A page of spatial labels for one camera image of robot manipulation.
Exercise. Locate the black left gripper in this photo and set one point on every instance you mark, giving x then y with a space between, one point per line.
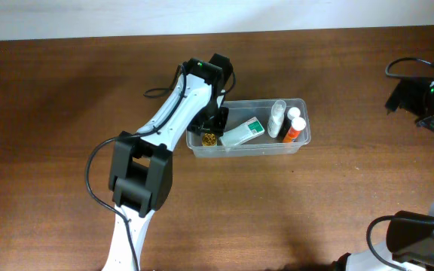
217 126

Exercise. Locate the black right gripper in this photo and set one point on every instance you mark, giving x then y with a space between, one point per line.
410 101

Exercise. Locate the small jar gold lid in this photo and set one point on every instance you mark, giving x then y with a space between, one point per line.
209 140

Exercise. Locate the green white medicine box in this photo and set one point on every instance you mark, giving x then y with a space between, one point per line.
243 133

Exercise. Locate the white tube bottle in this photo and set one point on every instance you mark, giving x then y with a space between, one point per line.
276 118

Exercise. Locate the black bottle white cap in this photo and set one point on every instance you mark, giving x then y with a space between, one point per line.
290 115

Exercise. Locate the orange tablet tube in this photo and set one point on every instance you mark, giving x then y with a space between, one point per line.
298 124

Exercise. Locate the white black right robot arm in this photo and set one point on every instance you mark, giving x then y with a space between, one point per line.
404 240

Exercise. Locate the clear plastic container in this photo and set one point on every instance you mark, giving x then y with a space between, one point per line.
243 110

